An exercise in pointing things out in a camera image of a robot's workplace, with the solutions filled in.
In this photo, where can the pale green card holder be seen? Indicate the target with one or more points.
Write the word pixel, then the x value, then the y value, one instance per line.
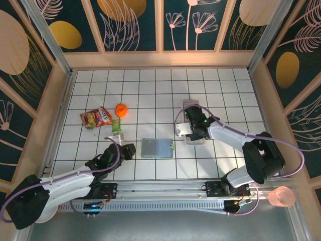
pixel 163 148

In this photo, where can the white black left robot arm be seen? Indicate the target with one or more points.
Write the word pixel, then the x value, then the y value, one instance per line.
pixel 75 179

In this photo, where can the green snack packet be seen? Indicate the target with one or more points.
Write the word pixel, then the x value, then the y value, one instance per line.
pixel 116 125

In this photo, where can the orange ball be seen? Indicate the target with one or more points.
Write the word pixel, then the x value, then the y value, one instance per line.
pixel 121 110

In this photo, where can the orange Fox's candy bag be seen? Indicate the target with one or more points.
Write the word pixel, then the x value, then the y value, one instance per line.
pixel 96 118

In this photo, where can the black controller board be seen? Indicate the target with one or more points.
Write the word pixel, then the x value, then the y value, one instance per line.
pixel 94 207
pixel 235 207

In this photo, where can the white bowl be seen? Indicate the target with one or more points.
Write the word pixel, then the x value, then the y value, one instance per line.
pixel 51 214

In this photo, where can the pink plastic cup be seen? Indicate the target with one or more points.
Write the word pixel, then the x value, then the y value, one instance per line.
pixel 281 197

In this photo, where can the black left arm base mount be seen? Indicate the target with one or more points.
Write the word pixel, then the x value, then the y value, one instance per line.
pixel 110 189

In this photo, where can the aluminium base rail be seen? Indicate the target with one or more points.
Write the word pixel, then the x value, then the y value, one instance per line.
pixel 163 188

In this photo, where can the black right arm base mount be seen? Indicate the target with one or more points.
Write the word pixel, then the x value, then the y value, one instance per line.
pixel 213 189

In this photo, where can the aluminium side rail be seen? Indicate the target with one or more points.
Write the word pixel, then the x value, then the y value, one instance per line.
pixel 62 113

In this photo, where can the aluminium frame post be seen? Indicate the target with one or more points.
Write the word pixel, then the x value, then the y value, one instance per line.
pixel 47 35
pixel 270 32

